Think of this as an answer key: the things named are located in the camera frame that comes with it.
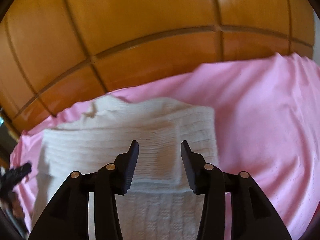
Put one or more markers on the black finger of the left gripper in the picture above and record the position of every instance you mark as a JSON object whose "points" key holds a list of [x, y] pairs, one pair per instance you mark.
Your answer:
{"points": [[14, 176]]}

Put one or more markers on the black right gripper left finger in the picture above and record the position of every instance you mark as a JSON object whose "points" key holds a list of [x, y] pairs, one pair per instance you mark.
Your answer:
{"points": [[66, 214]]}

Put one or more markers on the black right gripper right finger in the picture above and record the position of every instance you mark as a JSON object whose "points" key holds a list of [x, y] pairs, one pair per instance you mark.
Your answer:
{"points": [[253, 215]]}

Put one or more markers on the white knitted sweater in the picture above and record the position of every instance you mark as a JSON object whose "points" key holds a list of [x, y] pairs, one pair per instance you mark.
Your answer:
{"points": [[159, 203]]}

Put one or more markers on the pink bed sheet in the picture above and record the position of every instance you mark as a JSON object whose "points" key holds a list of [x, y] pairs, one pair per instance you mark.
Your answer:
{"points": [[266, 120]]}

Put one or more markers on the wooden panelled wardrobe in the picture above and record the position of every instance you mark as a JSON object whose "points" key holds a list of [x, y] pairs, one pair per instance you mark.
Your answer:
{"points": [[55, 53]]}

